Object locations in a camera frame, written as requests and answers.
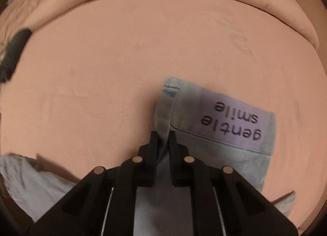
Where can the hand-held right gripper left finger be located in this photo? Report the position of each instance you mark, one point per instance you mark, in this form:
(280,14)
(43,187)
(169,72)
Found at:
(152,149)

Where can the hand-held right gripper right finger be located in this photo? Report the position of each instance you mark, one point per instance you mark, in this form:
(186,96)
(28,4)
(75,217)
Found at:
(175,150)

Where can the light blue denim pants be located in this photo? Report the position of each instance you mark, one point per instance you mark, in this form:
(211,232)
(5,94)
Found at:
(227,133)

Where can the dark rolled cloth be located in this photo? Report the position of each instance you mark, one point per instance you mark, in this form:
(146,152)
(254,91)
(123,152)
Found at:
(14,49)

